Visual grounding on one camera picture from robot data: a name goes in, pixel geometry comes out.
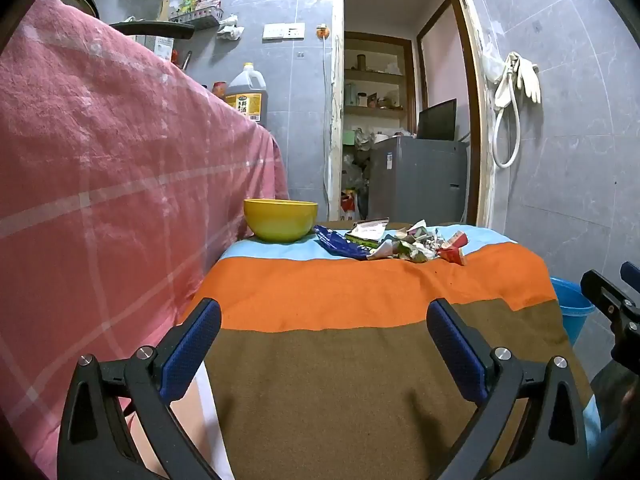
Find black monitor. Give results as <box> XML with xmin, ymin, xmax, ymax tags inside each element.
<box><xmin>416</xmin><ymin>98</ymin><xmax>458</xmax><ymax>141</ymax></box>

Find blue snack wrapper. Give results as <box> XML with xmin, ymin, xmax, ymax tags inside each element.
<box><xmin>314</xmin><ymin>225</ymin><xmax>372</xmax><ymax>261</ymax></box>

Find crumpled white bag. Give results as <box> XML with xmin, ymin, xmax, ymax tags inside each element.
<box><xmin>216</xmin><ymin>14</ymin><xmax>245</xmax><ymax>41</ymax></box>

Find yellow plastic bowl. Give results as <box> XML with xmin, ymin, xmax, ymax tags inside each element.
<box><xmin>243</xmin><ymin>199</ymin><xmax>319</xmax><ymax>243</ymax></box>

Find large cooking oil bottle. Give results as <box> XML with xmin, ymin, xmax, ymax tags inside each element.
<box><xmin>225</xmin><ymin>62</ymin><xmax>268</xmax><ymax>123</ymax></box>

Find wooden door frame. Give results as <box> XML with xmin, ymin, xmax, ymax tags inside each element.
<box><xmin>343</xmin><ymin>0</ymin><xmax>497</xmax><ymax>231</ymax></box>

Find striped blanket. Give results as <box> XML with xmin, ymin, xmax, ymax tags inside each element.
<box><xmin>182</xmin><ymin>220</ymin><xmax>601</xmax><ymax>480</ymax></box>

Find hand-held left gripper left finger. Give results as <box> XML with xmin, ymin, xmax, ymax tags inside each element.
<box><xmin>57</xmin><ymin>298</ymin><xmax>222</xmax><ymax>480</ymax></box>

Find white rubber gloves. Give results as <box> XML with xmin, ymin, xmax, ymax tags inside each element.
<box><xmin>504</xmin><ymin>51</ymin><xmax>542</xmax><ymax>105</ymax></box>

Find pile of plastic bags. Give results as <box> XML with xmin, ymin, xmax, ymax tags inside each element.
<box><xmin>344</xmin><ymin>127</ymin><xmax>374</xmax><ymax>192</ymax></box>

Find red carton piece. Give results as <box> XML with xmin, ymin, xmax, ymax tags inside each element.
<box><xmin>436</xmin><ymin>232</ymin><xmax>469</xmax><ymax>266</ymax></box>

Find blue plastic bucket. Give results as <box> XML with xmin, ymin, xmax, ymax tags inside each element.
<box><xmin>550</xmin><ymin>276</ymin><xmax>596</xmax><ymax>346</ymax></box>

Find wooden shelf unit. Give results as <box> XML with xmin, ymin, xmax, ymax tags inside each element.
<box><xmin>344</xmin><ymin>31</ymin><xmax>416</xmax><ymax>121</ymax></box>

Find grey wall rack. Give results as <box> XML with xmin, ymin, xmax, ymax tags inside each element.
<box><xmin>167</xmin><ymin>7</ymin><xmax>224</xmax><ymax>31</ymax></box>

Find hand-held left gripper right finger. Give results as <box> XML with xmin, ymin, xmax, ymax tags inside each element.
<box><xmin>426</xmin><ymin>298</ymin><xmax>588</xmax><ymax>480</ymax></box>

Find white hose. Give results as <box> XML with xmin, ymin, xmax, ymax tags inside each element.
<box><xmin>492</xmin><ymin>67</ymin><xmax>522</xmax><ymax>169</ymax></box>

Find black pan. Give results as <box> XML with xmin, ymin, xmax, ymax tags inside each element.
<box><xmin>109</xmin><ymin>16</ymin><xmax>195</xmax><ymax>40</ymax></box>

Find person's leg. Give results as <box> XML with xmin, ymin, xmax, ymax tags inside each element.
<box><xmin>590</xmin><ymin>359</ymin><xmax>632</xmax><ymax>428</ymax></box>

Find pink checked cloth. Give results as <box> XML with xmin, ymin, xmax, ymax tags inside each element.
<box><xmin>0</xmin><ymin>0</ymin><xmax>290</xmax><ymax>480</ymax></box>

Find clear plastic bag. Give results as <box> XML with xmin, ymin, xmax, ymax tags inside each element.
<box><xmin>481</xmin><ymin>35</ymin><xmax>506</xmax><ymax>84</ymax></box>

